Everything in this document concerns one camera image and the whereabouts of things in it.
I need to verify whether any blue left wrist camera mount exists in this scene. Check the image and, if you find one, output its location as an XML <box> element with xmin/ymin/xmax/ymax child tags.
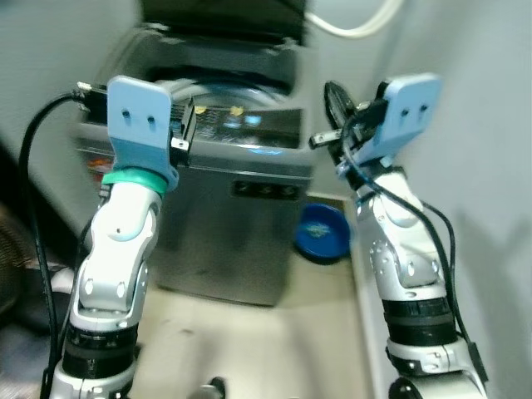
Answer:
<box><xmin>106</xmin><ymin>76</ymin><xmax>180</xmax><ymax>188</ymax></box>

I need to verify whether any grey top-load washing machine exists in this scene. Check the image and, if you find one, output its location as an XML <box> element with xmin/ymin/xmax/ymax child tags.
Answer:
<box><xmin>75</xmin><ymin>23</ymin><xmax>317</xmax><ymax>307</ymax></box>

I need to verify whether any black robot foot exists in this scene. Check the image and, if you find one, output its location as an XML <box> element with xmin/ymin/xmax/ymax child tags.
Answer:
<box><xmin>198</xmin><ymin>377</ymin><xmax>228</xmax><ymax>399</ymax></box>

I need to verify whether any dark round mesh object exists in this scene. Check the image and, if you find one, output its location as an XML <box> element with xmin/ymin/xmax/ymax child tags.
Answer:
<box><xmin>0</xmin><ymin>208</ymin><xmax>41</xmax><ymax>317</ymax></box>

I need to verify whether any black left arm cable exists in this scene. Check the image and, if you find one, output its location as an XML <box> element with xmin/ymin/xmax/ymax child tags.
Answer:
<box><xmin>18</xmin><ymin>81</ymin><xmax>109</xmax><ymax>399</ymax></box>

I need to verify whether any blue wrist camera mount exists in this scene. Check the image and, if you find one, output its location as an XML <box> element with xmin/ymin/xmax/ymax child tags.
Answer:
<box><xmin>345</xmin><ymin>73</ymin><xmax>442</xmax><ymax>171</ymax></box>
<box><xmin>106</xmin><ymin>76</ymin><xmax>180</xmax><ymax>188</ymax></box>

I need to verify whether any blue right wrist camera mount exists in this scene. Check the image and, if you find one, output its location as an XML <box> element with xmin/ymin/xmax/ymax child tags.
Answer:
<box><xmin>345</xmin><ymin>73</ymin><xmax>442</xmax><ymax>171</ymax></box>

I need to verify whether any blue plastic basin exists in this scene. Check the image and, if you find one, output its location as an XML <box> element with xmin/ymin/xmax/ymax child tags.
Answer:
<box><xmin>295</xmin><ymin>202</ymin><xmax>352</xmax><ymax>265</ymax></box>

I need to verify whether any white hose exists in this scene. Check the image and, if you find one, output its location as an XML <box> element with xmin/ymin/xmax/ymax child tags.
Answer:
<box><xmin>303</xmin><ymin>0</ymin><xmax>408</xmax><ymax>39</ymax></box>

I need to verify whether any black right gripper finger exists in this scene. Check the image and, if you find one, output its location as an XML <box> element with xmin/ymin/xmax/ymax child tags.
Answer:
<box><xmin>326</xmin><ymin>81</ymin><xmax>358</xmax><ymax>126</ymax></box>

